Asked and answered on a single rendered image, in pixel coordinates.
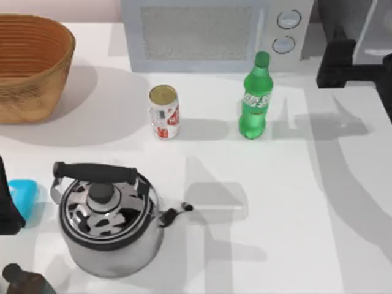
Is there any round microwave knob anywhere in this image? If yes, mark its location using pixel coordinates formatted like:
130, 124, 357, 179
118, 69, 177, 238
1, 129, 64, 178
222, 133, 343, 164
276, 9, 303, 30
271, 35, 296, 55

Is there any pale microwave oven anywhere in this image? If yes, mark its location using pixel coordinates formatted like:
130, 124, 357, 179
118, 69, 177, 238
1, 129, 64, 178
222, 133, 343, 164
119, 0, 315, 73

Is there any green bottle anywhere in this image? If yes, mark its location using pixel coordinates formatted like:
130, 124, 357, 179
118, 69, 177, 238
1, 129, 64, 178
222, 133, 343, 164
238, 51, 274, 140

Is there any microwave oven door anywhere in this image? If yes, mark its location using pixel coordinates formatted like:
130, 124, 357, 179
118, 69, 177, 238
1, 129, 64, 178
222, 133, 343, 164
121, 0, 266, 72

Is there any red and white can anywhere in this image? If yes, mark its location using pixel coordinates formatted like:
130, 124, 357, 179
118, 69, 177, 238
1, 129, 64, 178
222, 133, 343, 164
149, 85, 180, 140

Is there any brown woven basket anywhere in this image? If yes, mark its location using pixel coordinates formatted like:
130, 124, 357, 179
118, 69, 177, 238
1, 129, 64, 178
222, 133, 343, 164
0, 15, 77, 124

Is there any light blue cup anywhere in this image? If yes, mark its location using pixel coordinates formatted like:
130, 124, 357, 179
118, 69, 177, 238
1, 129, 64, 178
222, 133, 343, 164
7, 178, 40, 222

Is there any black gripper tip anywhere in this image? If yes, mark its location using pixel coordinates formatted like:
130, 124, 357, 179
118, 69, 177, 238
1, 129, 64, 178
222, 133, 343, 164
0, 155, 27, 236

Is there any silver kettle with black handle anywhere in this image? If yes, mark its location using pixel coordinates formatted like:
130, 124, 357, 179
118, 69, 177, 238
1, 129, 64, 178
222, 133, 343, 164
50, 161, 194, 279

